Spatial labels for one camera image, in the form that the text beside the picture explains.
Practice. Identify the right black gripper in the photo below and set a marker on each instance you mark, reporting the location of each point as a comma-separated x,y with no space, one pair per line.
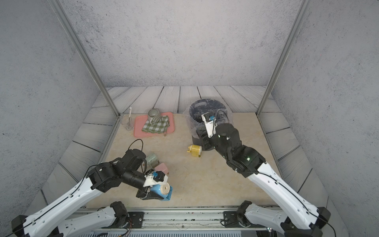
205,140

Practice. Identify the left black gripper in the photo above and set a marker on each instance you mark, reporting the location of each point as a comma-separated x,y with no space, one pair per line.
148,195

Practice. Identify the blue pencil sharpener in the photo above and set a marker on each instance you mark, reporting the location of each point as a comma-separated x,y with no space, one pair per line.
163,190

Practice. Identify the pink pencil sharpener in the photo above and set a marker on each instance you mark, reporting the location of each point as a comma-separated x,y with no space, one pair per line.
162,167

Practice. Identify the green white pencil sharpener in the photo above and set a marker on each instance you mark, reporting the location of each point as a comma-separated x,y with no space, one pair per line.
152,161

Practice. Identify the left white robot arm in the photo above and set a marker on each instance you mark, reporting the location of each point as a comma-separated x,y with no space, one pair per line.
54,220

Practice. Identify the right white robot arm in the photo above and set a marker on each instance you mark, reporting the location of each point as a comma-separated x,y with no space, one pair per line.
252,165

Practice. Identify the pink plastic tray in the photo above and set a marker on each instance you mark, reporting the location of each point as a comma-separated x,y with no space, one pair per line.
140,121

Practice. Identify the clear plastic bin liner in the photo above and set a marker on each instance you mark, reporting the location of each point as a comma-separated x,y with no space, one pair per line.
192,124

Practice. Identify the dark grey trash bin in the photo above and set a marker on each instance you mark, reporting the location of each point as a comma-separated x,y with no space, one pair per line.
204,112

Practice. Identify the green checkered cloth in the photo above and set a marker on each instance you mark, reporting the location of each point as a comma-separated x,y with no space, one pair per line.
159,127

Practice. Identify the ribbed grey cup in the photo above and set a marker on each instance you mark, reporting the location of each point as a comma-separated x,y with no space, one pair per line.
154,116

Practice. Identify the clear glass with stick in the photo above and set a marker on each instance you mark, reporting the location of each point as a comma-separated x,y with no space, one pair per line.
127,120

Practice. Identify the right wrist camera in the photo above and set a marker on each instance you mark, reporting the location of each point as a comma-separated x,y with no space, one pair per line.
209,120

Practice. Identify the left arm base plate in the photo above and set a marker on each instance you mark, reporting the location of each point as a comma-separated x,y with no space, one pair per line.
133,220

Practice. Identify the aluminium mounting rail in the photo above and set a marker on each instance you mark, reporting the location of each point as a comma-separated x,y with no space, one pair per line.
183,220

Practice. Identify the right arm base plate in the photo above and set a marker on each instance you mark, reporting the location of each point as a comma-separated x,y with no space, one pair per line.
232,219

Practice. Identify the right metal frame post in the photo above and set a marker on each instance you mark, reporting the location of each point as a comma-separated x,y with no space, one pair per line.
304,7

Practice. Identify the metal frame post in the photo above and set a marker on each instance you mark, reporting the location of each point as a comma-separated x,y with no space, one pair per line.
304,7
67,26

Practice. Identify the left metal frame post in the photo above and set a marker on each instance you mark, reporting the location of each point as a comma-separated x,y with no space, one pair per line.
67,26

